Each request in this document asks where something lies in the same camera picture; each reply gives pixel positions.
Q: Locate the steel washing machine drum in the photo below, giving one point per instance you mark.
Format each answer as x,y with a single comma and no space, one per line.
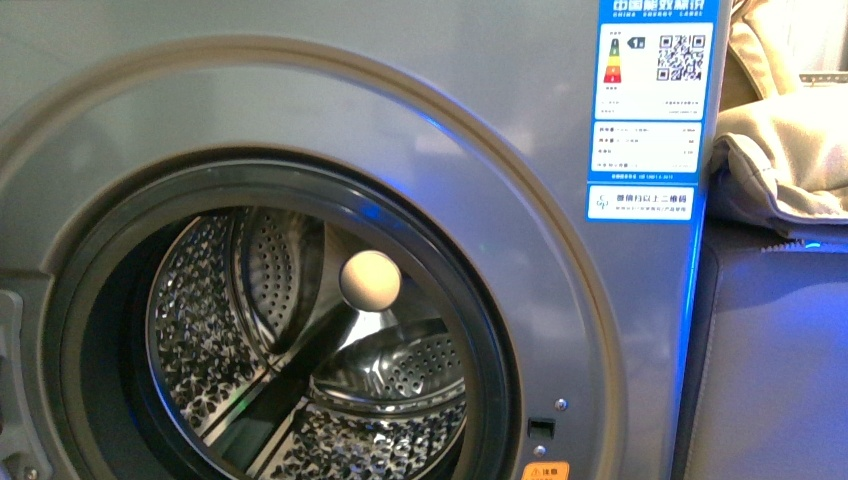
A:
285,347

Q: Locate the grey front-load washing machine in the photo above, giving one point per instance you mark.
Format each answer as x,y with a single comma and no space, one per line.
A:
452,135

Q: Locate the orange warning sticker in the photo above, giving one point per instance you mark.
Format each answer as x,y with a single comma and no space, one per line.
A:
546,470

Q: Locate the blue energy label sticker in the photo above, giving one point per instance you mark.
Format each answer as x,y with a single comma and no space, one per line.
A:
652,80

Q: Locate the beige sofa cushion cover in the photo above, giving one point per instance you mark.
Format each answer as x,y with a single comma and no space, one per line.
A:
779,157

